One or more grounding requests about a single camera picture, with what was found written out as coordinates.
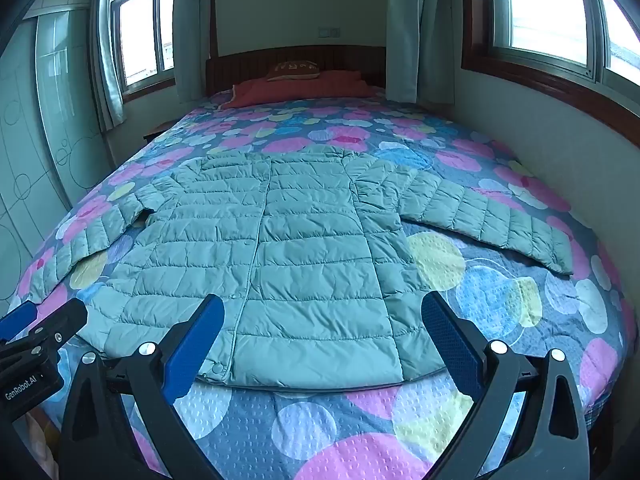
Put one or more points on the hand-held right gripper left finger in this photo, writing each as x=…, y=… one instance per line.
x=195, y=347

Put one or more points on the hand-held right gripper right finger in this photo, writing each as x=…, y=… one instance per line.
x=450, y=347

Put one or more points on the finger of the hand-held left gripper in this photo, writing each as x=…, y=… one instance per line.
x=17, y=321
x=65, y=317

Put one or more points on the light green quilted down jacket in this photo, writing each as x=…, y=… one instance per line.
x=300, y=240

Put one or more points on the circle-patterned bedspread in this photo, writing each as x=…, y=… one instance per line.
x=500, y=300

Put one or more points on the glass door wardrobe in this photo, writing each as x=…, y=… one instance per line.
x=45, y=135

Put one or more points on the dark wooden nightstand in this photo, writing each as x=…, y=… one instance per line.
x=159, y=131

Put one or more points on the pale green curtain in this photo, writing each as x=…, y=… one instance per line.
x=111, y=85
x=192, y=35
x=415, y=35

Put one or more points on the red pillow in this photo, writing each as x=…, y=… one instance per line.
x=310, y=92

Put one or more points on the dark wooden headboard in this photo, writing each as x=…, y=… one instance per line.
x=235, y=67

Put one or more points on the small brown cushion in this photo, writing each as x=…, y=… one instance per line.
x=292, y=71

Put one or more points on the small window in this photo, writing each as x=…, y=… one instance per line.
x=145, y=30

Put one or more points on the large brown-framed window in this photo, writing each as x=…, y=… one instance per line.
x=540, y=10

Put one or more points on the wall switch plate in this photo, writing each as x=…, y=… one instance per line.
x=330, y=32

